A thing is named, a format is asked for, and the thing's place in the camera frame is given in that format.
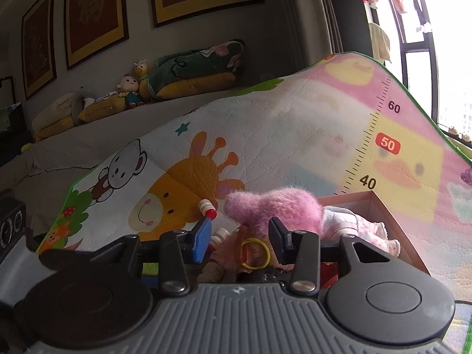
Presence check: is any pink plush doll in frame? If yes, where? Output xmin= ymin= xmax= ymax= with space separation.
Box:
xmin=198 ymin=188 xmax=401 ymax=283

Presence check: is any red capped yogurt bottle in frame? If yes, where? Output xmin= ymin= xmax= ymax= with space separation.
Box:
xmin=199 ymin=199 xmax=218 ymax=220
xmin=210 ymin=228 xmax=231 ymax=247

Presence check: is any pink cardboard box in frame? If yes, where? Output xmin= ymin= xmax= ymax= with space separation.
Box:
xmin=318 ymin=191 xmax=430 ymax=275

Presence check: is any beige folded blanket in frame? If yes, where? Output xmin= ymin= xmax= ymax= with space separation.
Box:
xmin=32 ymin=93 xmax=75 ymax=142

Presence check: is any colourful cartoon play mat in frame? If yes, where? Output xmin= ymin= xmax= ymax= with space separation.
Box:
xmin=40 ymin=53 xmax=471 ymax=353

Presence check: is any yellow pillow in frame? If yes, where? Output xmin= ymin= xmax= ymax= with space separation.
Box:
xmin=78 ymin=94 xmax=126 ymax=123

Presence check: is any small cartoon boy figure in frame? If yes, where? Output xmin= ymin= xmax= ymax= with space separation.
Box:
xmin=117 ymin=74 xmax=144 ymax=109

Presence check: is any small bird plush toy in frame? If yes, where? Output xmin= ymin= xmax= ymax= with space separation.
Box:
xmin=134 ymin=59 xmax=149 ymax=81

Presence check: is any green yellow folded cushion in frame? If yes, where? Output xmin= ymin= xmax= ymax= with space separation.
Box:
xmin=145 ymin=39 xmax=245 ymax=99

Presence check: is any yellow rubber ring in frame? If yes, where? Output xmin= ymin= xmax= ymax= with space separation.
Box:
xmin=240 ymin=236 xmax=272 ymax=270

